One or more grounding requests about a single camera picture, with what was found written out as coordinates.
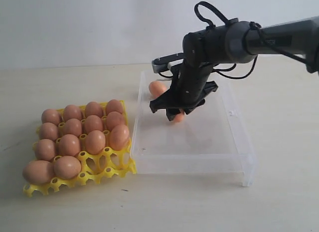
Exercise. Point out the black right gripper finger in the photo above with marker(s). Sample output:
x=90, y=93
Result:
x=171, y=113
x=159, y=104

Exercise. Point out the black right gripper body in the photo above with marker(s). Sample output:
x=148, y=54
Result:
x=189, y=86

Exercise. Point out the brown egg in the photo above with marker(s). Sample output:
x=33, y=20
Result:
x=72, y=112
x=72, y=126
x=67, y=167
x=157, y=88
x=38, y=172
x=51, y=116
x=179, y=117
x=93, y=108
x=49, y=131
x=114, y=105
x=69, y=145
x=114, y=119
x=119, y=137
x=95, y=142
x=45, y=149
x=93, y=122

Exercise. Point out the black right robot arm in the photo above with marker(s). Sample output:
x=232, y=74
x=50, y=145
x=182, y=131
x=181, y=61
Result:
x=237, y=42

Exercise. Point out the clear plastic box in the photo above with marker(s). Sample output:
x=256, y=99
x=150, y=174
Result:
x=212, y=139

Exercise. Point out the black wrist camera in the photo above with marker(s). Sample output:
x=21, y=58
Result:
x=165, y=63

